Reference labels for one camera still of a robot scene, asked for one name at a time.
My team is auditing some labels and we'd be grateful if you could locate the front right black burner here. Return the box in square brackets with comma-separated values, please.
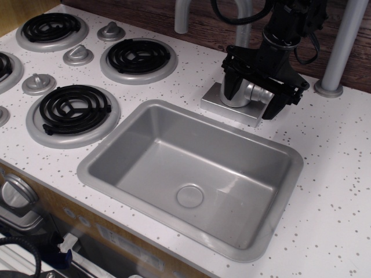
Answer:
[26, 85, 121, 149]

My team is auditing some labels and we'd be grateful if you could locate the grey toy sink basin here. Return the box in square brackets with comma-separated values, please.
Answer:
[77, 100, 303, 262]

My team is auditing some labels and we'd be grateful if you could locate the silver stove knob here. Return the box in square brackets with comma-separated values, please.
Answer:
[63, 45, 94, 67]
[21, 74, 56, 96]
[97, 21, 126, 42]

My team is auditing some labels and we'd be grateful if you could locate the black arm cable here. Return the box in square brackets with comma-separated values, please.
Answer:
[210, 0, 275, 25]

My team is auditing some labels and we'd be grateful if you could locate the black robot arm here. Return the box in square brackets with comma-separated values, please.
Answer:
[211, 1, 328, 120]

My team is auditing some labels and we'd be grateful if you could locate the back right black burner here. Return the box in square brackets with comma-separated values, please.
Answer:
[100, 38, 177, 85]

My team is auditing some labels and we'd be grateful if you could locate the silver support pole with base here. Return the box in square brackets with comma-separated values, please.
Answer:
[314, 0, 369, 98]

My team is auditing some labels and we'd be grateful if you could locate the silver oven dial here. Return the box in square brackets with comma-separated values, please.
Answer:
[1, 174, 38, 217]

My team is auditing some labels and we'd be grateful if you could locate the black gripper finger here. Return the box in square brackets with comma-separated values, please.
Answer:
[262, 94, 290, 120]
[224, 67, 243, 100]

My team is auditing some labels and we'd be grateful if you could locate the black cable lower left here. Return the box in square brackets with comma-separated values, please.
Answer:
[0, 236, 43, 278]

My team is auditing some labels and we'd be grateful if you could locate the silver toy faucet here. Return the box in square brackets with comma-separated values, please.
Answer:
[174, 0, 273, 127]

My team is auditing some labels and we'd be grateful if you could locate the silver stove knob middle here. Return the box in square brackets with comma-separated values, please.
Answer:
[63, 45, 94, 67]

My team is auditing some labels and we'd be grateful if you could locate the blue black clamp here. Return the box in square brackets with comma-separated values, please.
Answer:
[48, 232, 73, 269]

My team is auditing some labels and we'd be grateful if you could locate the back left black burner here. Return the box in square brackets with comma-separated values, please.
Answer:
[16, 13, 89, 53]

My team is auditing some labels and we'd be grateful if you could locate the silver faucet lever handle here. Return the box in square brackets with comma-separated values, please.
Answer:
[244, 83, 274, 104]

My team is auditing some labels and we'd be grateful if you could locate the silver stove knob back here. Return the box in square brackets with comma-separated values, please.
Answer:
[97, 21, 126, 42]

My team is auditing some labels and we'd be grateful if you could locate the silver stove knob front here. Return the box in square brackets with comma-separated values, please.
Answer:
[21, 74, 56, 96]

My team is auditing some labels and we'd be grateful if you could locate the left edge black burner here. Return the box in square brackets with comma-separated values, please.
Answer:
[1, 52, 24, 94]

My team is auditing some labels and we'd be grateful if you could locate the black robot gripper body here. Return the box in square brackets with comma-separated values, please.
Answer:
[222, 27, 309, 104]

